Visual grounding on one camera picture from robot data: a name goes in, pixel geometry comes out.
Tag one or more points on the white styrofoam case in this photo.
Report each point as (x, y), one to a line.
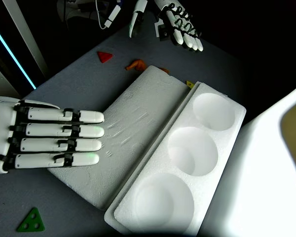
(187, 182)

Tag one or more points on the brown ridged toy food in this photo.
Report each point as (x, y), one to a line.
(164, 70)

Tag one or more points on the orange toy chicken leg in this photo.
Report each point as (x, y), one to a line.
(136, 64)

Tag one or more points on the yellow triangle block with holes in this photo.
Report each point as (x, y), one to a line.
(189, 84)

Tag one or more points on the white plug adapter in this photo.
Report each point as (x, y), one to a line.
(112, 16)

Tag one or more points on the red triangle block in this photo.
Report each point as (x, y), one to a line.
(104, 56)

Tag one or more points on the grey table cloth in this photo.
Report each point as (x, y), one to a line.
(84, 74)

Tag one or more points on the grey curved background object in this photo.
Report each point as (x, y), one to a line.
(74, 12)

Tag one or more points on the cyan light strip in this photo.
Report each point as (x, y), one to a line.
(12, 54)

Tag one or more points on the large white rounded housing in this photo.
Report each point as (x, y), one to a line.
(261, 185)

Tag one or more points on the white flat panel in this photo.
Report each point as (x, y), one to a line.
(0, 82)

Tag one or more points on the green triangle block with holes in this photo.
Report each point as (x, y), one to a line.
(31, 221)

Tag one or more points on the white frame post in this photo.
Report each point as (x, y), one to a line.
(27, 32)

